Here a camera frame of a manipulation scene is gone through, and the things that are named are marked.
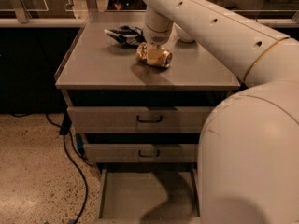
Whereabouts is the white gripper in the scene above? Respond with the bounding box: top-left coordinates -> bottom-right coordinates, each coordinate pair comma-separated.
143,7 -> 173,65

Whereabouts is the orange crushed soda can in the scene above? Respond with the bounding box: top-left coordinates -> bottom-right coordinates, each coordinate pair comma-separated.
136,42 -> 172,69

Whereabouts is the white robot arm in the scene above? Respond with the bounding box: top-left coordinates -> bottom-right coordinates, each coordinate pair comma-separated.
143,0 -> 299,224

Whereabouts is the grey drawer cabinet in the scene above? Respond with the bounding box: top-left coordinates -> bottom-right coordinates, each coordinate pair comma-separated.
54,10 -> 241,224

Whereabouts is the top grey drawer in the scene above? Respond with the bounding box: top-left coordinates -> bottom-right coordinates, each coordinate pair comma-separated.
67,106 -> 212,133

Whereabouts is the middle grey drawer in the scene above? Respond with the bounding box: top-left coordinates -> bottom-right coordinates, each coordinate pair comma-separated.
84,144 -> 197,163

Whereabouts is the bottom grey open drawer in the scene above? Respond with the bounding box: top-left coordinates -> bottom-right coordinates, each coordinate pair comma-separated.
91,168 -> 200,224

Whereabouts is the blue white chip bag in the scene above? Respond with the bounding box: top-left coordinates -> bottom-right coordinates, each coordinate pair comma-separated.
104,25 -> 145,47

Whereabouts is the white ceramic bowl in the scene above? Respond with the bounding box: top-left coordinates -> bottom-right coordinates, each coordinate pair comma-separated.
174,23 -> 194,43

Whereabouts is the black power adapter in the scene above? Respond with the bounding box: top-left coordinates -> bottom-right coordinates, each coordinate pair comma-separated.
59,112 -> 72,135

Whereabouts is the black cable left floor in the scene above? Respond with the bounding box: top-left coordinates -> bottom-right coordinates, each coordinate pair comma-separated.
45,113 -> 94,224

